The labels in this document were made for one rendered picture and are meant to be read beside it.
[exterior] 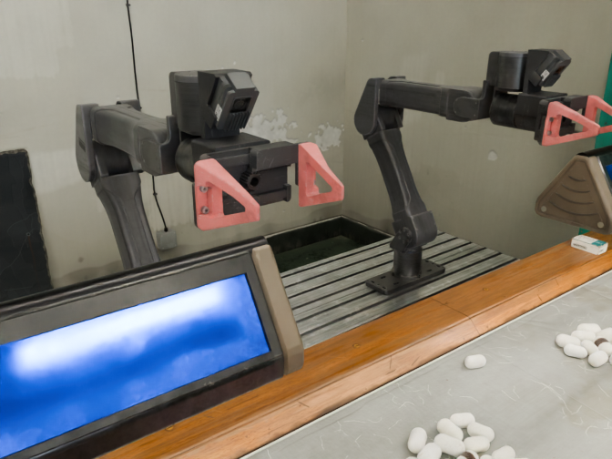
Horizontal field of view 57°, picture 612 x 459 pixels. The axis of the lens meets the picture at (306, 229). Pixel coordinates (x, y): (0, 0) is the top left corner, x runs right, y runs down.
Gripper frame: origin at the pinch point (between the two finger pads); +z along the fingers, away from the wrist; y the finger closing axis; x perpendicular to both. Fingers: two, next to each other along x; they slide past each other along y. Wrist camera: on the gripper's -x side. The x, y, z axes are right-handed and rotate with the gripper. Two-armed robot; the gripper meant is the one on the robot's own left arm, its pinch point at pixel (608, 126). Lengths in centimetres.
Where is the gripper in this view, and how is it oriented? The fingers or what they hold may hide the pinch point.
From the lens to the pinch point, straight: 99.7
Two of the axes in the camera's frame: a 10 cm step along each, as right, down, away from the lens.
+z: 6.2, 2.9, -7.3
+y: 7.9, -2.2, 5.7
